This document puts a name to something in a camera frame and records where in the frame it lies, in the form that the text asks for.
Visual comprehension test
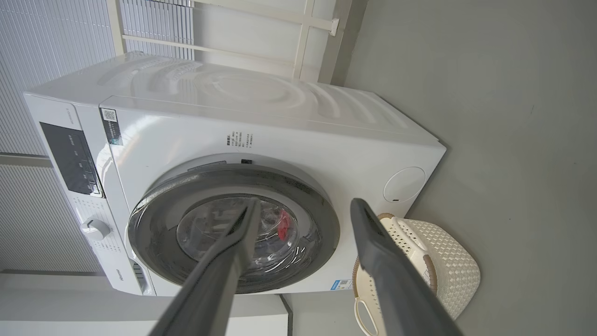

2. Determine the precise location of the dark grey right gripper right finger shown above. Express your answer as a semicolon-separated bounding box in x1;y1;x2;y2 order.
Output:
349;198;462;336

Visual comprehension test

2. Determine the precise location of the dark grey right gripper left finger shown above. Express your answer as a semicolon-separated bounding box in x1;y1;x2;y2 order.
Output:
149;198;262;336

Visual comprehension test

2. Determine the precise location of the round dark washing machine door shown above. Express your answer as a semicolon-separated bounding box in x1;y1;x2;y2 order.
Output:
127;163;340;294

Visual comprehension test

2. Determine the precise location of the red and white garment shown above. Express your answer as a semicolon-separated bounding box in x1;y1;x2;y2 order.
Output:
278;210;292;241

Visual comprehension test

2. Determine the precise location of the cream perforated laundry basket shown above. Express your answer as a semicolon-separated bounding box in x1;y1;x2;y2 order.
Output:
352;213;481;336

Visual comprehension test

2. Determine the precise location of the white washing machine dial knob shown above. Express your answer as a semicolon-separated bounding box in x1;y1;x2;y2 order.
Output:
80;217;111;241

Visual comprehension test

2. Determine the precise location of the white front-load washing machine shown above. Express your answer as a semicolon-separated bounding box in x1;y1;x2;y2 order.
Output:
23;50;447;297

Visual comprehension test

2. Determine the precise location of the black washer display panel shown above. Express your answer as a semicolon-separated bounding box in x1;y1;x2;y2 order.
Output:
40;122;104;197

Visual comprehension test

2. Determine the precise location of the white metal railing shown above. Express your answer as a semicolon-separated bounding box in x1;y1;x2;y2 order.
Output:
106;0;340;83

